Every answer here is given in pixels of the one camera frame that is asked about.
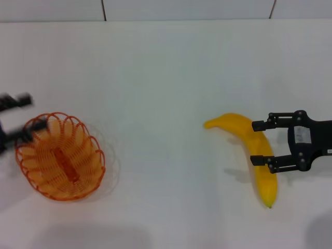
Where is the yellow banana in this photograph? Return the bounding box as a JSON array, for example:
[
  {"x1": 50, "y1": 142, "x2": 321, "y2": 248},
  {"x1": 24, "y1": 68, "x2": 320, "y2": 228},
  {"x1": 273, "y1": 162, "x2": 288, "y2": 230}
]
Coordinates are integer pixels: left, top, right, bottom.
[{"x1": 203, "y1": 112, "x2": 279, "y2": 209}]

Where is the orange wire basket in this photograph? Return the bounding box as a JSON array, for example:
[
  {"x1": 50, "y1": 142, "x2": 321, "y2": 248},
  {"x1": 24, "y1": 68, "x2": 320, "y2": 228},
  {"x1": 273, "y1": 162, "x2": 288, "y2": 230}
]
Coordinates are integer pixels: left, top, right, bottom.
[{"x1": 15, "y1": 112, "x2": 106, "y2": 202}]

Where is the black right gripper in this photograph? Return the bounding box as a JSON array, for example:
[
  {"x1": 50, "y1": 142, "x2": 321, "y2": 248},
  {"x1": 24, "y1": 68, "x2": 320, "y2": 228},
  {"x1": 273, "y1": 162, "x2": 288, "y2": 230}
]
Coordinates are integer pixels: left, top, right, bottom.
[{"x1": 250, "y1": 109, "x2": 332, "y2": 174}]

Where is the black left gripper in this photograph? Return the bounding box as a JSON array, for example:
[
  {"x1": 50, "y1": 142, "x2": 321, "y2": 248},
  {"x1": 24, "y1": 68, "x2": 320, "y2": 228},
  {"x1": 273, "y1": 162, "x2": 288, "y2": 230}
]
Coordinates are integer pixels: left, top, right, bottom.
[{"x1": 0, "y1": 92, "x2": 50, "y2": 157}]

